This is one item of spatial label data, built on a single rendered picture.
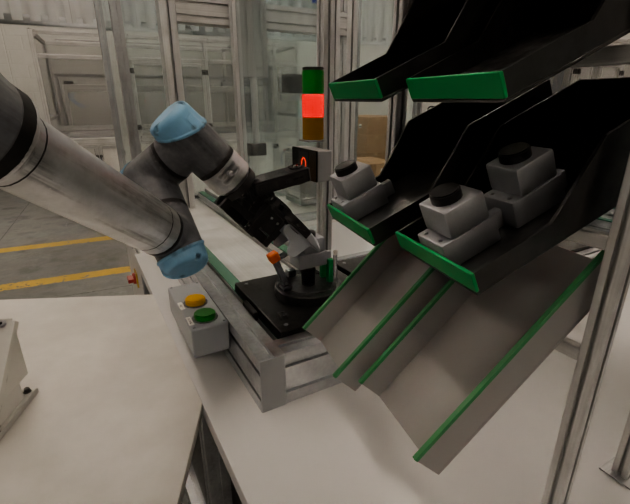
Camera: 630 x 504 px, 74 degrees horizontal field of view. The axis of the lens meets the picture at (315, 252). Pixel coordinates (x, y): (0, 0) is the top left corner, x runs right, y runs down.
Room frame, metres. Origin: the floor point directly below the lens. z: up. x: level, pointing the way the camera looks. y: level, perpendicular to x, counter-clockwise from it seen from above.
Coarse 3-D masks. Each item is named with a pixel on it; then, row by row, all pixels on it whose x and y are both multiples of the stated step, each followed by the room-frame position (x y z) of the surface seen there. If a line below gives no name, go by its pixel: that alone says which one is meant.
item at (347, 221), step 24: (528, 96) 0.53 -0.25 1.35; (432, 120) 0.63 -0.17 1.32; (456, 120) 0.65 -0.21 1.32; (480, 120) 0.51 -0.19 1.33; (504, 120) 0.52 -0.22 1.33; (408, 144) 0.62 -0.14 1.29; (432, 144) 0.63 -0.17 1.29; (456, 144) 0.50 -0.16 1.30; (480, 144) 0.51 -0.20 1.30; (384, 168) 0.61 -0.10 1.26; (408, 168) 0.62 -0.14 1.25; (432, 168) 0.61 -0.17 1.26; (456, 168) 0.50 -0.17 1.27; (408, 192) 0.56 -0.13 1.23; (336, 216) 0.56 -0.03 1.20; (384, 216) 0.52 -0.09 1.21; (408, 216) 0.48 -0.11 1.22
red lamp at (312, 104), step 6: (306, 96) 1.00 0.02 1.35; (312, 96) 0.99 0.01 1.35; (318, 96) 1.00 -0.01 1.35; (306, 102) 1.00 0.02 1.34; (312, 102) 0.99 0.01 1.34; (318, 102) 1.00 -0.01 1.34; (306, 108) 1.00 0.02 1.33; (312, 108) 0.99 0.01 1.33; (318, 108) 1.00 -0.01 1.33; (306, 114) 1.00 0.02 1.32; (312, 114) 0.99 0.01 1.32; (318, 114) 1.00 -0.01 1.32
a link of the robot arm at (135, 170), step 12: (144, 156) 0.67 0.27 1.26; (156, 156) 0.66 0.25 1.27; (132, 168) 0.67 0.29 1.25; (144, 168) 0.66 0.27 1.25; (156, 168) 0.66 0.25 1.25; (168, 168) 0.66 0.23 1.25; (132, 180) 0.66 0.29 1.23; (144, 180) 0.65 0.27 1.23; (156, 180) 0.66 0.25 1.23; (168, 180) 0.67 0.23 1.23; (180, 180) 0.68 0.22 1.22; (156, 192) 0.64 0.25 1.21; (168, 192) 0.65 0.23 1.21; (180, 192) 0.67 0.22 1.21
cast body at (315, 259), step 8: (312, 232) 0.79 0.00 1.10; (320, 240) 0.78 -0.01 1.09; (312, 248) 0.77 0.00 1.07; (320, 248) 0.78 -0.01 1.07; (296, 256) 0.77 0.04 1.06; (304, 256) 0.77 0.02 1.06; (312, 256) 0.77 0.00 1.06; (320, 256) 0.78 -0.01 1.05; (328, 256) 0.81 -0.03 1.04; (296, 264) 0.77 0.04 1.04; (304, 264) 0.77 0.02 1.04; (312, 264) 0.77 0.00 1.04; (320, 264) 0.78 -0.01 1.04
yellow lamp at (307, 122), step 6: (306, 120) 1.00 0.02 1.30; (312, 120) 0.99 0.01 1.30; (318, 120) 1.00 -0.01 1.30; (306, 126) 1.00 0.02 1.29; (312, 126) 0.99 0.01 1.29; (318, 126) 1.00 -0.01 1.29; (306, 132) 1.00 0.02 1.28; (312, 132) 0.99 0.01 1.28; (318, 132) 1.00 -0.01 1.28; (306, 138) 1.00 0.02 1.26; (312, 138) 0.99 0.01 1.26; (318, 138) 1.00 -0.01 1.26
